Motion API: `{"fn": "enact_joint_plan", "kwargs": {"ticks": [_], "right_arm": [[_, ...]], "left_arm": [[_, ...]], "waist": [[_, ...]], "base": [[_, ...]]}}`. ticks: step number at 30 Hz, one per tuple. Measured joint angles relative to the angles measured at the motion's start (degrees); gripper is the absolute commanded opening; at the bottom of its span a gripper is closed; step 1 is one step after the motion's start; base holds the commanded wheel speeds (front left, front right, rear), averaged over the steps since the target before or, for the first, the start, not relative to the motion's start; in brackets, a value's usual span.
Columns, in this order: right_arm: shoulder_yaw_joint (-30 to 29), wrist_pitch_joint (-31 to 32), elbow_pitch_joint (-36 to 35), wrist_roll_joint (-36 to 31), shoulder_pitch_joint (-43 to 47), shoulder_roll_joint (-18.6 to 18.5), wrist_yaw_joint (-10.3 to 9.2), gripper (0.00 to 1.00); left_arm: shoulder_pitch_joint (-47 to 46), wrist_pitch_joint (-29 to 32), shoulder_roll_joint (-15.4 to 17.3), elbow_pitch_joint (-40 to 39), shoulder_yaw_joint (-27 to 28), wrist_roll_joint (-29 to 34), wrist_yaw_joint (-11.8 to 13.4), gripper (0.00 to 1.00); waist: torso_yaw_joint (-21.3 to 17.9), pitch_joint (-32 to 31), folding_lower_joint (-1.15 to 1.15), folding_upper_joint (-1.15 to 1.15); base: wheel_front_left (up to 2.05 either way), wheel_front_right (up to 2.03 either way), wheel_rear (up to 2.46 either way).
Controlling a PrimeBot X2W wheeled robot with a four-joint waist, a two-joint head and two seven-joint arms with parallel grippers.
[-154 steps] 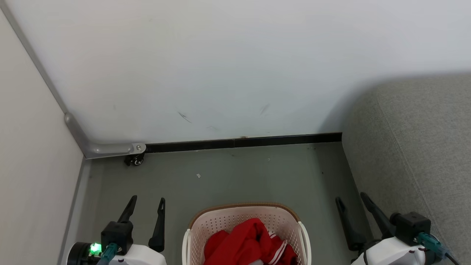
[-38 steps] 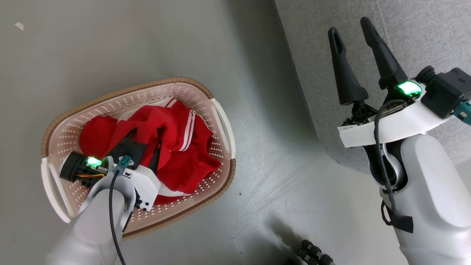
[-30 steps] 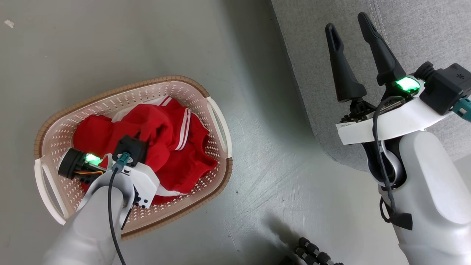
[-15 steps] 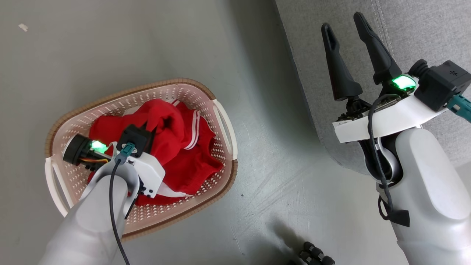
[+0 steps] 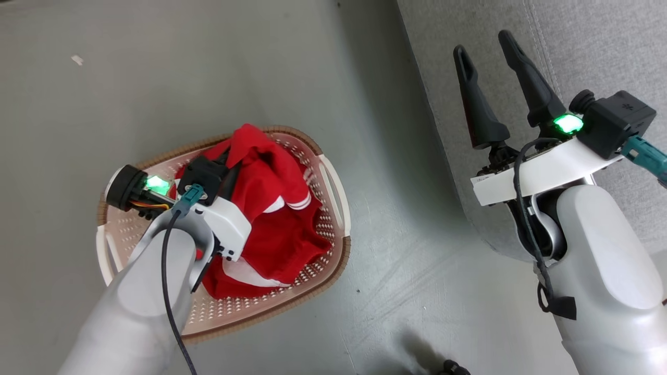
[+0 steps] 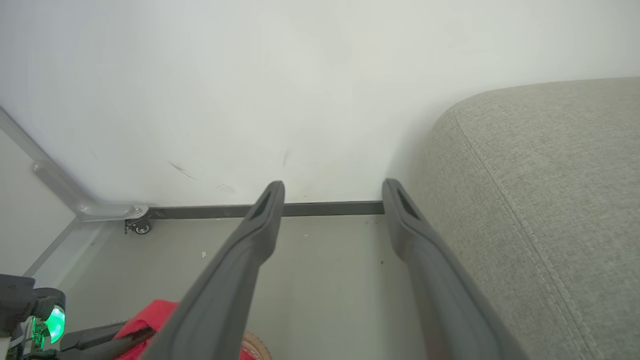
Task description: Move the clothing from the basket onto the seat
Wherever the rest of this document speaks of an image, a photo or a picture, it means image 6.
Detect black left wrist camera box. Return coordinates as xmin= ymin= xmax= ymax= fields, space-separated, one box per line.
xmin=0 ymin=274 xmax=38 ymax=336

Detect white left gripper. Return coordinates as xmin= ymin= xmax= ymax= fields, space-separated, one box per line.
xmin=31 ymin=287 xmax=157 ymax=360

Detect grey fabric sofa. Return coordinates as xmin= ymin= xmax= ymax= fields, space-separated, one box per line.
xmin=395 ymin=76 xmax=640 ymax=360

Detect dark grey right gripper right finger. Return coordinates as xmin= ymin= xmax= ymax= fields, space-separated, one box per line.
xmin=382 ymin=178 xmax=529 ymax=360

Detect red garment thin white stripes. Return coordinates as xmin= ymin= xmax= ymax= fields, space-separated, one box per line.
xmin=112 ymin=300 xmax=257 ymax=360

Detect black baseboard strip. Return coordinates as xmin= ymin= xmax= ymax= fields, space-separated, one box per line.
xmin=147 ymin=201 xmax=385 ymax=220

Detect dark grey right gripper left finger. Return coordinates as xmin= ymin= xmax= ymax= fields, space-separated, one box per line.
xmin=142 ymin=181 xmax=286 ymax=360

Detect cream plastic basket brown rim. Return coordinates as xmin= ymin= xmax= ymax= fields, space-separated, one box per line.
xmin=242 ymin=331 xmax=274 ymax=360

